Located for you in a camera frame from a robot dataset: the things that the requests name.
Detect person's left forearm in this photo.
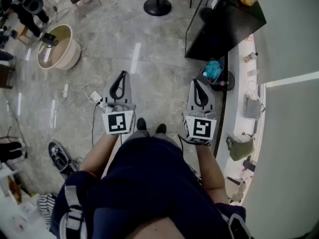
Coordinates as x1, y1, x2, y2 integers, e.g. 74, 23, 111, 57
79, 132, 120, 179

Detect white charger cable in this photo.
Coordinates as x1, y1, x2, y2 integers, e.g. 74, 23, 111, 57
245, 80, 261, 101

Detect dark wooden side table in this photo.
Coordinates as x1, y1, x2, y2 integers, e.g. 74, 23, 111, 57
0, 63, 16, 90

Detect person's right forearm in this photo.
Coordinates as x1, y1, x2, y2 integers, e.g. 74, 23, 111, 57
193, 143, 229, 205

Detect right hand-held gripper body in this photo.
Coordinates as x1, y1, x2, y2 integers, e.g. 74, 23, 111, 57
182, 109, 218, 145

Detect dark sneaker white print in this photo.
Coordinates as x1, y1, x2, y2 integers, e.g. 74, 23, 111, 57
48, 141, 79, 178

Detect round beige table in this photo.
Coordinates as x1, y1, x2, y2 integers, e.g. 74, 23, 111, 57
36, 24, 82, 71

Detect beige strap bag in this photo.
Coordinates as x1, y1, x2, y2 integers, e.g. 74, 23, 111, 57
228, 180, 248, 204

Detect olive green bag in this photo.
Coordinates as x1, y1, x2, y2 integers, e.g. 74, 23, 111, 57
225, 131, 257, 162

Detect grey handbag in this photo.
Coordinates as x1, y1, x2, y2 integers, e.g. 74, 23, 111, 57
243, 96, 266, 121

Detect person's left arm strap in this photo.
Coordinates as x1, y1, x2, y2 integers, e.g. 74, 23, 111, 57
62, 184, 87, 239

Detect person's grey trousers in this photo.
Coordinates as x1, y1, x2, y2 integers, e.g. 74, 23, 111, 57
124, 129, 183, 151

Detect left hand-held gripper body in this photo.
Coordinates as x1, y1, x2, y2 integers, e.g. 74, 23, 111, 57
101, 102, 137, 135

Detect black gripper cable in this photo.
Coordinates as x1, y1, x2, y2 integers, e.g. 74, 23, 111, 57
91, 101, 104, 148
177, 133, 186, 156

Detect small blue held object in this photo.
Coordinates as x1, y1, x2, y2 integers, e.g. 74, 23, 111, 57
200, 57, 225, 85

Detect black white striped cloth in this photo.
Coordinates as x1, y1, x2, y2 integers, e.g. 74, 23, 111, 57
36, 193, 57, 229

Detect pale orange label bottle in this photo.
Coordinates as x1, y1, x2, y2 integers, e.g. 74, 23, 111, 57
243, 51, 259, 64

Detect black mini fridge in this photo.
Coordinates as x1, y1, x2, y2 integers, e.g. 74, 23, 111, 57
189, 0, 267, 61

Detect light wooden stool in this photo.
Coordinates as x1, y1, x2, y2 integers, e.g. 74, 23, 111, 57
15, 24, 33, 45

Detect white power adapter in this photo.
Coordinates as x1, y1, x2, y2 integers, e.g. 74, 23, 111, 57
90, 91, 103, 104

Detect black standing fan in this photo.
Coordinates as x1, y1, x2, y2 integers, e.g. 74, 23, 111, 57
143, 0, 172, 17

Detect black phone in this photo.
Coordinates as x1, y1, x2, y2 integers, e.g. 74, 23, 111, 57
242, 159, 257, 173

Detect person's right arm strap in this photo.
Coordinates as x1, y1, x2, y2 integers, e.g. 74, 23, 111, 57
226, 212, 252, 239

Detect person's arm strap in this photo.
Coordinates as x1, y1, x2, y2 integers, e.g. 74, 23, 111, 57
226, 212, 252, 239
62, 184, 87, 239

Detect blue fluffy cloth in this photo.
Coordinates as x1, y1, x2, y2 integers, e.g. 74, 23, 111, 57
206, 60, 224, 81

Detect black box device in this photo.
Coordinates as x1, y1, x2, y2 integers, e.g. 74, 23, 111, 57
40, 32, 57, 46

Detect person's left black shoe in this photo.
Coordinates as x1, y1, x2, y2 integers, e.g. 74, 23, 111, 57
136, 117, 148, 131

